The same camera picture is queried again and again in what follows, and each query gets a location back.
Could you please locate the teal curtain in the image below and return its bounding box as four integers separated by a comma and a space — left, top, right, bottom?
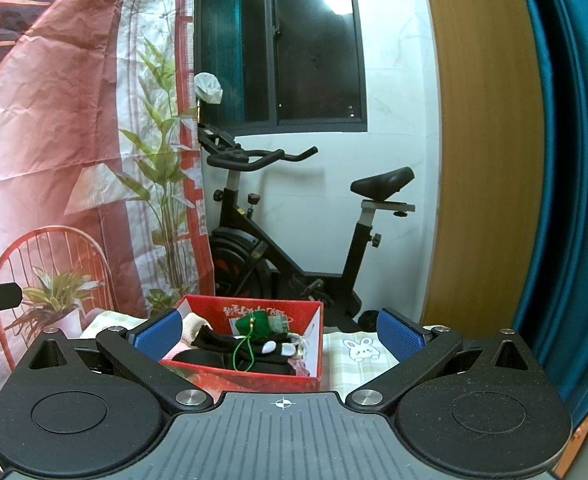
511, 0, 588, 432

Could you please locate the checked green tablecloth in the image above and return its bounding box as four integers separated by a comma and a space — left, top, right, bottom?
81, 310, 441, 397

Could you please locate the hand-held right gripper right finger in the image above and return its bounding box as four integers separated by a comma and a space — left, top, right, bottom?
346, 307, 550, 414

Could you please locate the black curved cloth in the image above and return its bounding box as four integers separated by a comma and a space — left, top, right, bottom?
174, 350, 295, 377

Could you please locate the red strawberry print box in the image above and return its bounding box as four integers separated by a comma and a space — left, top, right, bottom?
159, 295, 325, 394

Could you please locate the printed backdrop cloth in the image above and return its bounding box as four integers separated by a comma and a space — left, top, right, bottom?
0, 0, 217, 463

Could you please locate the wooden door panel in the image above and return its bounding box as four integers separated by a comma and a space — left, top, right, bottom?
419, 0, 548, 332

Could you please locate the dark window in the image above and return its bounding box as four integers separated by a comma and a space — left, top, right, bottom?
194, 0, 371, 136

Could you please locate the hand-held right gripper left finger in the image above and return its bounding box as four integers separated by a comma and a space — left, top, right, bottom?
24, 308, 213, 414

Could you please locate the black sock with white patch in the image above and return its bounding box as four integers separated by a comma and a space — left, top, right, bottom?
258, 339, 301, 359

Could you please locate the green drawstring pouch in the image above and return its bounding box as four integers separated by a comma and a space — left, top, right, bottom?
233, 311, 275, 374

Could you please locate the white knitted cloth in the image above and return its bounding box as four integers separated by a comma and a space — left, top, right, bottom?
161, 312, 213, 361

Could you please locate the black exercise bike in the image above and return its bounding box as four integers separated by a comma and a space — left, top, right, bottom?
196, 122, 417, 334

